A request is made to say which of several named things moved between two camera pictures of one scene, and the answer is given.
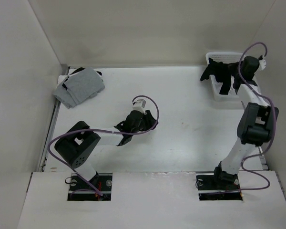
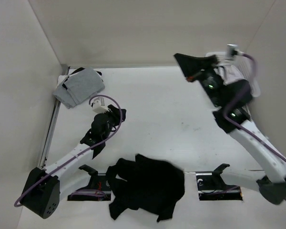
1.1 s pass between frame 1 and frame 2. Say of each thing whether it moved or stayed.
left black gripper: moved
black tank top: moved
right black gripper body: moved
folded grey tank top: stayed
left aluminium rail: stayed
